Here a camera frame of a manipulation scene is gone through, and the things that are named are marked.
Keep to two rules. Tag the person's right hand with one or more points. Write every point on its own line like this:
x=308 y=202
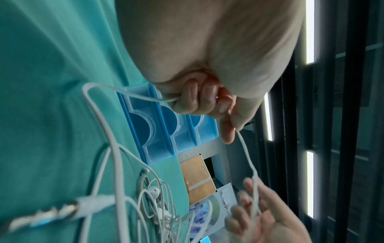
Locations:
x=276 y=223

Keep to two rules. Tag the person's left hand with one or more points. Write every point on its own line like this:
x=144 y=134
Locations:
x=210 y=35

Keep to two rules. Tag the blue plastic mini drawer unit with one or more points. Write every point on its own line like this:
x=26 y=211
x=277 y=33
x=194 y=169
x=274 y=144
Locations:
x=141 y=128

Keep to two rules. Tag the ceiling light strip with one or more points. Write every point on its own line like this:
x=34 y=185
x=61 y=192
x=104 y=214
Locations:
x=268 y=116
x=310 y=185
x=310 y=30

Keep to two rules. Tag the green tablecloth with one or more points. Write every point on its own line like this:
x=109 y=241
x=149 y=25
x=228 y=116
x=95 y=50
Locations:
x=45 y=71

